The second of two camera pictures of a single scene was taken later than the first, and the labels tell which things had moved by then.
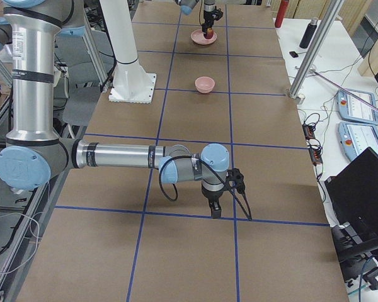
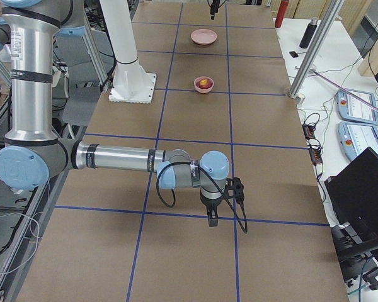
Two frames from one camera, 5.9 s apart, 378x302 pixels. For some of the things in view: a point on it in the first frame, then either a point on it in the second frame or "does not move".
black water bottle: (308, 34) does not move
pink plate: (198, 37) does not move
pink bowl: (204, 84) does not move
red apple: (210, 33) -> (205, 83)
